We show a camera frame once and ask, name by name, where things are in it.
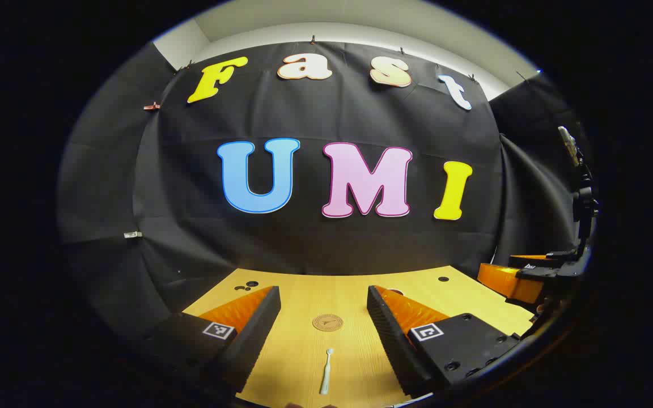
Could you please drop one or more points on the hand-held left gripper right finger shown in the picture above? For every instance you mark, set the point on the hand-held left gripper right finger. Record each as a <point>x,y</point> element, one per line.
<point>386,334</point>

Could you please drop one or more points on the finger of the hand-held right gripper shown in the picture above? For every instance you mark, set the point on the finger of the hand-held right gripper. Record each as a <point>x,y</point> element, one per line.
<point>553,266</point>
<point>511,282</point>

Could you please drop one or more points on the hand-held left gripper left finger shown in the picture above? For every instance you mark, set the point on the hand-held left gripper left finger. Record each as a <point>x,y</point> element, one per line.
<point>253,340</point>

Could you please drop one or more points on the round cork coaster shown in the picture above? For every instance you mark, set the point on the round cork coaster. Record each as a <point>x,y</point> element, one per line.
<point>327,323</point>

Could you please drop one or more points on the light blue toothbrush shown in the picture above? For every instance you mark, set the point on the light blue toothbrush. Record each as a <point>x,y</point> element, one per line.
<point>326,374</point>

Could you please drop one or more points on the wooden desktop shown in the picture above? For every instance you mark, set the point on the wooden desktop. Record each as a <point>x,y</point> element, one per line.
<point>304,362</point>

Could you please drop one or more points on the silver metal clip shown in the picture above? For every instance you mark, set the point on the silver metal clip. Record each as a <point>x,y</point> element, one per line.
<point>132,234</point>

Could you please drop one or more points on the red clip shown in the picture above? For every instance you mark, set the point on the red clip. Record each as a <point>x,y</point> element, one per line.
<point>151,106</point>

